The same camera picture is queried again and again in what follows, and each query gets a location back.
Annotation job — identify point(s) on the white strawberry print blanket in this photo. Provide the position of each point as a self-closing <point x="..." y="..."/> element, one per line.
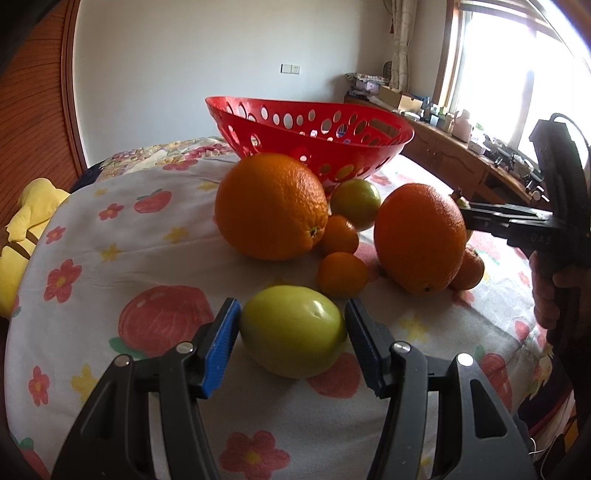
<point x="138" y="258"/>

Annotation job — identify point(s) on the yellow-green round fruit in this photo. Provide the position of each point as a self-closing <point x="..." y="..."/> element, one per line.
<point x="358" y="203"/>

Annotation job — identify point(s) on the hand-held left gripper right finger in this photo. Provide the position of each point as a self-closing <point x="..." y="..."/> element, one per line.
<point x="362" y="344"/>

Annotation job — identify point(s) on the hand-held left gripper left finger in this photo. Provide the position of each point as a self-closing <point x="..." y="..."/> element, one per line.
<point x="224" y="341"/>

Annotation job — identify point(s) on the pale green apple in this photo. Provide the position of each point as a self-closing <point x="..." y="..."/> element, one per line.
<point x="291" y="332"/>

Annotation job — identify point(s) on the oval large orange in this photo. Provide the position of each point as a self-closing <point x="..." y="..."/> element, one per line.
<point x="415" y="235"/>

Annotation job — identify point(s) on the cardboard box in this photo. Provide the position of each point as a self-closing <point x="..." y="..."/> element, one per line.
<point x="397" y="97"/>

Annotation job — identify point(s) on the wooden slatted wardrobe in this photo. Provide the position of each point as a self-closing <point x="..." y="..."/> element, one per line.
<point x="37" y="92"/>

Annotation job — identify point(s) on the person's right forearm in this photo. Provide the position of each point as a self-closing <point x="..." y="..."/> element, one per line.
<point x="572" y="374"/>

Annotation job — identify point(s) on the beige patterned curtain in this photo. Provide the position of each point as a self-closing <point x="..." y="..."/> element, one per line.
<point x="401" y="46"/>

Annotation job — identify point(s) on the pile of patterned cloth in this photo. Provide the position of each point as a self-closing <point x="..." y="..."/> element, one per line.
<point x="367" y="83"/>

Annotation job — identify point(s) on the white plastic jug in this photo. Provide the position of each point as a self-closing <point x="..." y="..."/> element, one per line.
<point x="463" y="127"/>

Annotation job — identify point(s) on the person's right hand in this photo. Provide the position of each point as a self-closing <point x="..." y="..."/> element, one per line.
<point x="542" y="295"/>

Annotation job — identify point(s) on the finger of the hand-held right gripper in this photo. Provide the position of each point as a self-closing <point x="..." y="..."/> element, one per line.
<point x="485" y="224"/>
<point x="508" y="209"/>

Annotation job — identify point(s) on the wooden cabinet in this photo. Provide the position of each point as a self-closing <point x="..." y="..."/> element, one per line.
<point x="438" y="147"/>

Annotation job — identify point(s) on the round large orange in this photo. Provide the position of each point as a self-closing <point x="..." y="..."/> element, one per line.
<point x="268" y="203"/>

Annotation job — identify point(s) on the red perforated plastic basket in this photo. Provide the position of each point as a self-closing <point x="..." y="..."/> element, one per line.
<point x="277" y="138"/>

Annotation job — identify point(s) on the white wall switch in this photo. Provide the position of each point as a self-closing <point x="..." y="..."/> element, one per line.
<point x="291" y="69"/>

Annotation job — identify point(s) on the floral bed quilt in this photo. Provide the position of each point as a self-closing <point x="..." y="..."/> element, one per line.
<point x="184" y="152"/>

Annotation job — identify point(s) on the small tangerine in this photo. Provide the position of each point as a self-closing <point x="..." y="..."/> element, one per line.
<point x="471" y="272"/>
<point x="341" y="274"/>
<point x="341" y="237"/>

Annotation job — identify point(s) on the window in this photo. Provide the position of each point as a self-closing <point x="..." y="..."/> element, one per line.
<point x="498" y="69"/>

